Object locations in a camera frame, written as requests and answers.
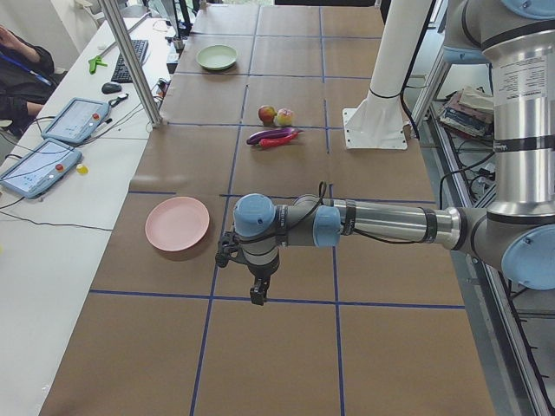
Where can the black computer mouse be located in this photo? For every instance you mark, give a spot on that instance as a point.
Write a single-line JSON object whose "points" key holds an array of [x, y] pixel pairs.
{"points": [[111, 87]]}

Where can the pink plate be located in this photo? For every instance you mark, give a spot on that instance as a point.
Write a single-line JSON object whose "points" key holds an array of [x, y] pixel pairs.
{"points": [[177, 224]]}

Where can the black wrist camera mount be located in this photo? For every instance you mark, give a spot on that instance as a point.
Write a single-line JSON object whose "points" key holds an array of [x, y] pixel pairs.
{"points": [[229, 249]]}

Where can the purple eggplant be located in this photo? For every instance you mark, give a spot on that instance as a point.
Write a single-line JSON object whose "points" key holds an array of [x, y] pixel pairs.
{"points": [[274, 133]]}

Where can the green plastic clamp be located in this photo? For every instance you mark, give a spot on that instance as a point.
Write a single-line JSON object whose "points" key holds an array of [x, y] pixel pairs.
{"points": [[94, 63]]}

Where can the aluminium frame post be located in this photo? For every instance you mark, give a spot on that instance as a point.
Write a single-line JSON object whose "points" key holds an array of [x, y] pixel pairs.
{"points": [[123, 41]]}

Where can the lower teach pendant tablet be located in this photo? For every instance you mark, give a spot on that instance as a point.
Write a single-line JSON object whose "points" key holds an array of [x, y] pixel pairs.
{"points": [[41, 168]]}

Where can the seated person in black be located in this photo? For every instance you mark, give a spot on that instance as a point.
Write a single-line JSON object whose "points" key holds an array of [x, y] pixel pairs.
{"points": [[28, 79]]}

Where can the red chili pepper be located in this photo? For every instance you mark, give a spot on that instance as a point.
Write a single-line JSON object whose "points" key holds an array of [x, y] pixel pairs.
{"points": [[279, 141]]}

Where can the robot arm near pink plate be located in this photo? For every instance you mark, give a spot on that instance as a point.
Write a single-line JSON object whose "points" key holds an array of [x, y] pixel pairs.
{"points": [[514, 234]]}

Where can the pink peach fruit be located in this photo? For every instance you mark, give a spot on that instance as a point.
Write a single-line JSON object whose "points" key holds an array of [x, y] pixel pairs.
{"points": [[284, 117]]}

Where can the black gripper pink side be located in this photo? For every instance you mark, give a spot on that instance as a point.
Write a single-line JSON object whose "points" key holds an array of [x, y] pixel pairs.
{"points": [[260, 273]]}

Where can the stack of books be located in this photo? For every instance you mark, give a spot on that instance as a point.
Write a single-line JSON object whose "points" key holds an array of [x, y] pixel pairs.
{"points": [[468, 111]]}

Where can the small yellow object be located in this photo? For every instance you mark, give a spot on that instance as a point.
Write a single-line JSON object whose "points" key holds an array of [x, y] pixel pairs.
{"points": [[82, 169]]}

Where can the green plate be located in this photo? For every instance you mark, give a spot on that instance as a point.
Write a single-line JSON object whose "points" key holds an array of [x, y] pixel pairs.
{"points": [[217, 57]]}

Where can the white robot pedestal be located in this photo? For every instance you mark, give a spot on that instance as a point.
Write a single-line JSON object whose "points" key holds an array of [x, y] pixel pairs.
{"points": [[377, 122]]}

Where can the teach pendant tablet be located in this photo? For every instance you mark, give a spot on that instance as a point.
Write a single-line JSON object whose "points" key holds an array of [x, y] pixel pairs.
{"points": [[77, 121], [41, 168]]}

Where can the upper teach pendant tablet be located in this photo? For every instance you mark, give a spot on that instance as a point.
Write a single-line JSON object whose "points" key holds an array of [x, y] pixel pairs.
{"points": [[77, 121]]}

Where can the red yellow apple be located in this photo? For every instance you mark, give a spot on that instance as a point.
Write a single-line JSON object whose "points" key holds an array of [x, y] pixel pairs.
{"points": [[266, 114]]}

